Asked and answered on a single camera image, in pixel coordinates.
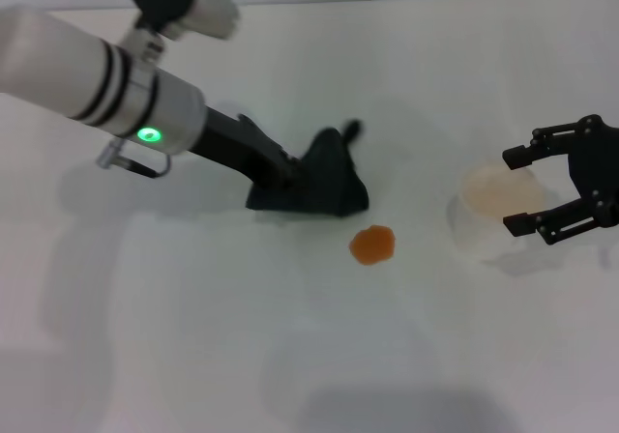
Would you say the dark blue rag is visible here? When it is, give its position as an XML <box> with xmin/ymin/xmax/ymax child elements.
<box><xmin>245</xmin><ymin>119</ymin><xmax>371</xmax><ymax>219</ymax></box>

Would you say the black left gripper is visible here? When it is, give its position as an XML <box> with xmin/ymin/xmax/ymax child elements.
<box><xmin>190</xmin><ymin>105</ymin><xmax>307</xmax><ymax>193</ymax></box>

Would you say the orange liquid stain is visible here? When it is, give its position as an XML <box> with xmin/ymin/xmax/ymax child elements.
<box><xmin>348</xmin><ymin>224</ymin><xmax>398</xmax><ymax>267</ymax></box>

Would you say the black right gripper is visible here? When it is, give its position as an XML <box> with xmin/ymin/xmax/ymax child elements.
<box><xmin>501</xmin><ymin>112</ymin><xmax>619</xmax><ymax>247</ymax></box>

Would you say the left wrist thin cable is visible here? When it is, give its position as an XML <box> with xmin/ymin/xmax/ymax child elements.
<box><xmin>94</xmin><ymin>138</ymin><xmax>173</xmax><ymax>180</ymax></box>

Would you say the white paper cup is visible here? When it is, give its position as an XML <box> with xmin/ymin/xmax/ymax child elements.
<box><xmin>446</xmin><ymin>161</ymin><xmax>548</xmax><ymax>263</ymax></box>

